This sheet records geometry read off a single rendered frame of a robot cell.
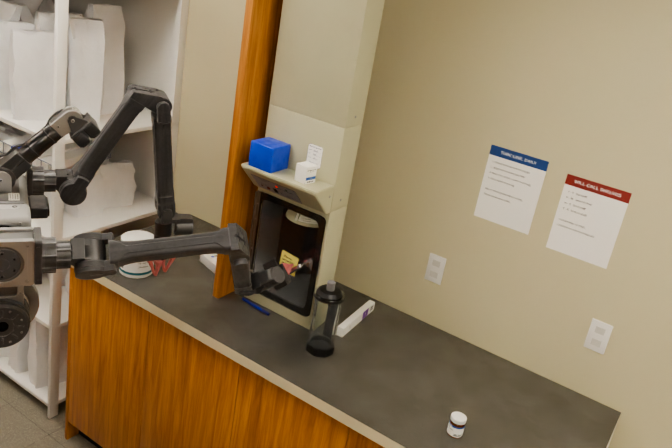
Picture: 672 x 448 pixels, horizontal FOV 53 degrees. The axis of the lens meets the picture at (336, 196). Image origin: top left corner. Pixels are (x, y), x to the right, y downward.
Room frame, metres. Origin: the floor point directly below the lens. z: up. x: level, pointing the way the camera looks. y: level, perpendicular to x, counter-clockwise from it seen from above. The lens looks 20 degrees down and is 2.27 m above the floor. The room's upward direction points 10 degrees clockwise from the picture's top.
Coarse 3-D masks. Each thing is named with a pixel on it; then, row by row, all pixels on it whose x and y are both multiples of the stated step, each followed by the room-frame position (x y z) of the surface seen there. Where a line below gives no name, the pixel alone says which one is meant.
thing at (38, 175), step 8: (32, 168) 1.85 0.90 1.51; (40, 168) 1.90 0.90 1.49; (32, 176) 1.85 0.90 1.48; (40, 176) 1.87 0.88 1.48; (48, 176) 1.89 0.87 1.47; (32, 184) 1.85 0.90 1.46; (40, 184) 1.86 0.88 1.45; (48, 184) 1.88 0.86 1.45; (32, 192) 1.85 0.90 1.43; (40, 192) 1.87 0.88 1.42
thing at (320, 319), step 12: (324, 300) 1.99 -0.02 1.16; (336, 300) 2.00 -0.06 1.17; (324, 312) 1.99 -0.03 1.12; (336, 312) 2.01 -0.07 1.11; (312, 324) 2.02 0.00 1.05; (324, 324) 1.99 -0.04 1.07; (336, 324) 2.02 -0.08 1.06; (312, 336) 2.01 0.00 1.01; (324, 336) 2.00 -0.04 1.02; (324, 348) 2.00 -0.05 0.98
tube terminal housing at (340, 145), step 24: (288, 120) 2.27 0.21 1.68; (312, 120) 2.22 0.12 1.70; (336, 144) 2.16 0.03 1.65; (336, 168) 2.16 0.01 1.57; (336, 192) 2.17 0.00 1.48; (336, 216) 2.19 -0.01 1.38; (336, 240) 2.22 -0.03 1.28; (336, 264) 2.25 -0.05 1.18; (288, 312) 2.21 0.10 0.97; (312, 312) 2.15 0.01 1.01
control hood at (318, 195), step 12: (252, 168) 2.19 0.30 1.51; (288, 168) 2.25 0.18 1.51; (252, 180) 2.26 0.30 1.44; (276, 180) 2.14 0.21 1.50; (288, 180) 2.13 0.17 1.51; (300, 192) 2.10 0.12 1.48; (312, 192) 2.06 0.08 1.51; (324, 192) 2.10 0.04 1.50; (312, 204) 2.13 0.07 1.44; (324, 204) 2.11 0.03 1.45
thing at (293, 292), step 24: (264, 192) 2.29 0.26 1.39; (264, 216) 2.28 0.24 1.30; (288, 216) 2.22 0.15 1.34; (312, 216) 2.17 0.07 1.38; (264, 240) 2.27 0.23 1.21; (288, 240) 2.22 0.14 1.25; (312, 240) 2.16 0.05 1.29; (312, 264) 2.16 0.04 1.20; (288, 288) 2.20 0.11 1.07; (312, 288) 2.15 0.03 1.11
